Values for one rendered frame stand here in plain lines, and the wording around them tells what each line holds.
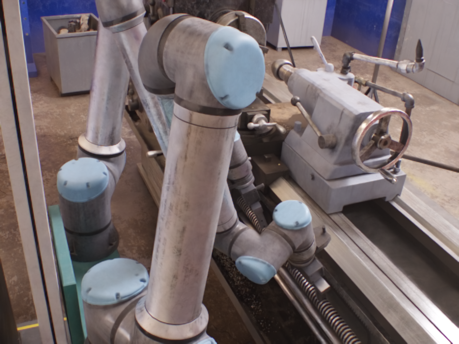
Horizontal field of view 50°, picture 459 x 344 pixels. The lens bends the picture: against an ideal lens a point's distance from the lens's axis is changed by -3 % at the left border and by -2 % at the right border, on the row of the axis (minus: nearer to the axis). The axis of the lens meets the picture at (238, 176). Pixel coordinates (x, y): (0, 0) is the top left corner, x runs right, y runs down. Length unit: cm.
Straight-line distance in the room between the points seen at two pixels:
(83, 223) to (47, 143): 237
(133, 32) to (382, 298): 95
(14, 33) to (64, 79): 361
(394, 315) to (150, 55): 90
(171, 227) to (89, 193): 64
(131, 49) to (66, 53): 316
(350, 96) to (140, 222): 164
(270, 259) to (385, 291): 37
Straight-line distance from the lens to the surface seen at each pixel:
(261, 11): 264
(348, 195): 169
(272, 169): 181
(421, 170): 395
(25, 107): 101
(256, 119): 181
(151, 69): 90
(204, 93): 80
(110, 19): 133
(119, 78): 154
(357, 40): 667
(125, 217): 304
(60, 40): 446
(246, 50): 80
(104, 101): 156
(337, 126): 168
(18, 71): 98
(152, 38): 87
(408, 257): 178
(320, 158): 171
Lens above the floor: 177
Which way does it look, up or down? 31 degrees down
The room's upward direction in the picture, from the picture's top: 5 degrees clockwise
